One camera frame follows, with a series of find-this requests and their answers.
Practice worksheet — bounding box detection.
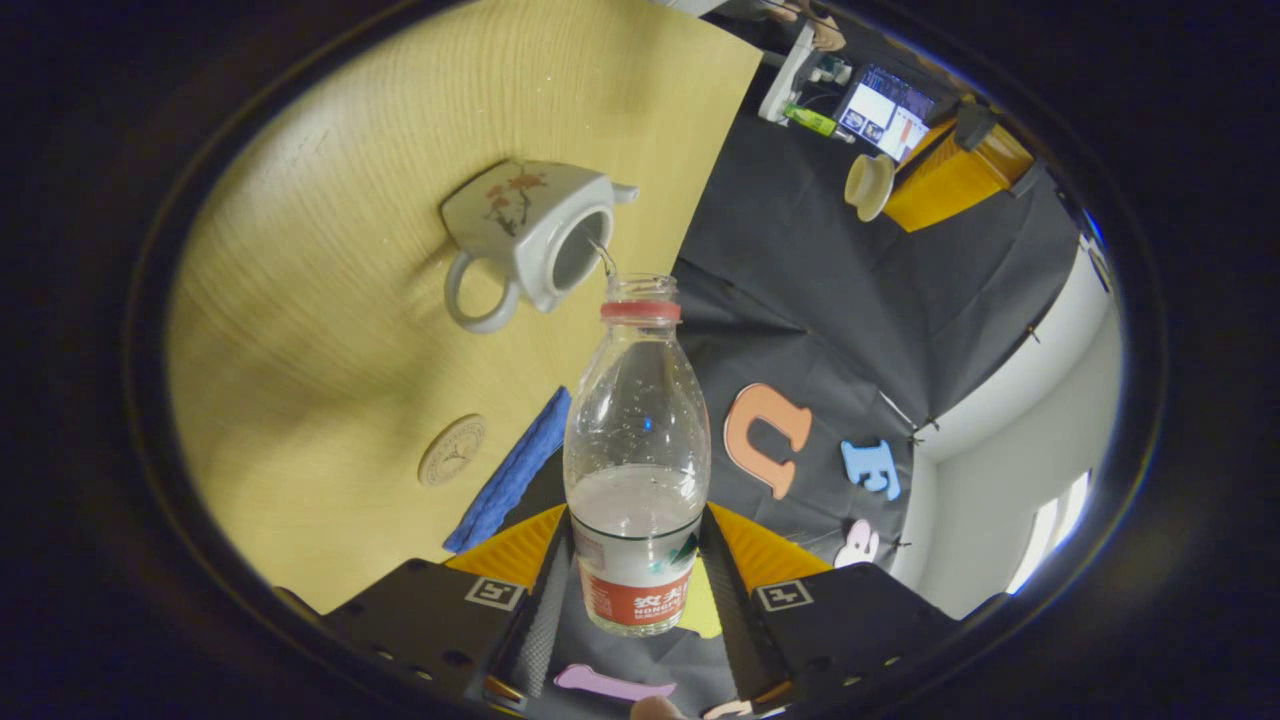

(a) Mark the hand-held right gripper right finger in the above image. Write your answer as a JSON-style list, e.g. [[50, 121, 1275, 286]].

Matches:
[[698, 503, 963, 708]]

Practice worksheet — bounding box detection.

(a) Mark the blue towel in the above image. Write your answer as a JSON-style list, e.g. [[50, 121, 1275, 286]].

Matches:
[[443, 386, 573, 554]]

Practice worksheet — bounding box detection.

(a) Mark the white side desk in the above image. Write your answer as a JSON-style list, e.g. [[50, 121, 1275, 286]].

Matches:
[[757, 22, 817, 126]]

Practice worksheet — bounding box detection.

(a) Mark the black backdrop cloth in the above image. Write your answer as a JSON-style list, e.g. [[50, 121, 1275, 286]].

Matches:
[[505, 20, 1086, 720]]

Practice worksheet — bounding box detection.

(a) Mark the green drink bottle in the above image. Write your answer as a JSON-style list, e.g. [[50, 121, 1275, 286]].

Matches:
[[783, 103, 839, 138]]

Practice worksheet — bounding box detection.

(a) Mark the white floral teacup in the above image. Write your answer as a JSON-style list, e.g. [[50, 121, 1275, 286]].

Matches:
[[440, 158, 641, 334]]

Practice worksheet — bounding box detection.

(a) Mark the round wooden coaster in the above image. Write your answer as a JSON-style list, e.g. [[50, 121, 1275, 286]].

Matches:
[[418, 414, 488, 488]]

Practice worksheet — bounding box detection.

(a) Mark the clear plastic water bottle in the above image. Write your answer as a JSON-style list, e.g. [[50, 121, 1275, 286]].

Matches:
[[563, 275, 713, 638]]

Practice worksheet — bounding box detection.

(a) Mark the white teacup lid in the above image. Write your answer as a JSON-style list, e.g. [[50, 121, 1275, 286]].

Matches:
[[845, 152, 897, 223]]

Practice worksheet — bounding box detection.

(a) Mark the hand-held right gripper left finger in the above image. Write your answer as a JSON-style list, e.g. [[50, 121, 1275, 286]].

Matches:
[[318, 503, 573, 706]]

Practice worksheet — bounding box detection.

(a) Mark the computer monitor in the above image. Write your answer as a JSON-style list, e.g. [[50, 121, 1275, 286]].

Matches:
[[835, 65, 937, 163]]

